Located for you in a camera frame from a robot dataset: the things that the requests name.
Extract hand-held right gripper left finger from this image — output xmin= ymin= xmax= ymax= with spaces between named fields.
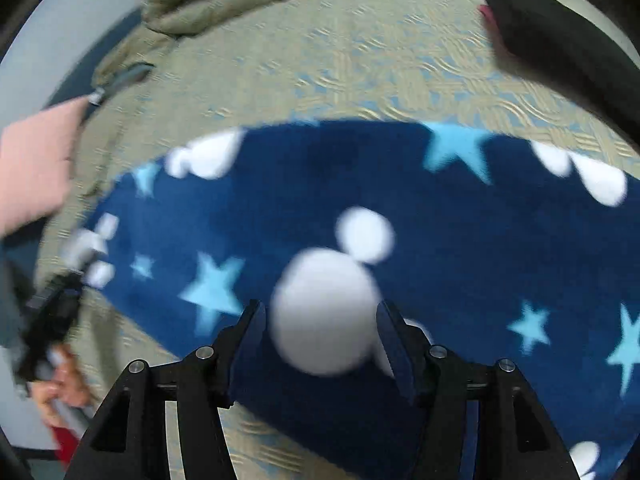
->
xmin=65 ymin=299 xmax=267 ymax=480

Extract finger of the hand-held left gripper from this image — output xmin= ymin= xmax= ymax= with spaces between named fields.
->
xmin=27 ymin=271 xmax=87 ymax=311

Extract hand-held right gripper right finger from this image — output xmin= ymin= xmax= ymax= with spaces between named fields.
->
xmin=376 ymin=301 xmax=581 ymax=480

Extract blue star print fleece pants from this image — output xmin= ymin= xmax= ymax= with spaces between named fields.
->
xmin=80 ymin=119 xmax=640 ymax=480

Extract person's left hand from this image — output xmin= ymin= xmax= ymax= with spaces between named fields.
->
xmin=31 ymin=344 xmax=95 ymax=428

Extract pink pillow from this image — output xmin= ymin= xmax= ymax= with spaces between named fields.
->
xmin=0 ymin=96 xmax=91 ymax=238

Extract dark blue headboard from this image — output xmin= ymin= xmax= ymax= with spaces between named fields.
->
xmin=42 ymin=10 xmax=148 ymax=113

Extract folded green quilt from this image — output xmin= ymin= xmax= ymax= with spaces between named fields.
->
xmin=92 ymin=0 xmax=387 ymax=92

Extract pink folded cloth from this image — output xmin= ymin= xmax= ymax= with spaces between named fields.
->
xmin=476 ymin=4 xmax=502 ymax=28

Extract folded black clothes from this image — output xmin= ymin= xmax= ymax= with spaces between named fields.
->
xmin=481 ymin=0 xmax=640 ymax=133

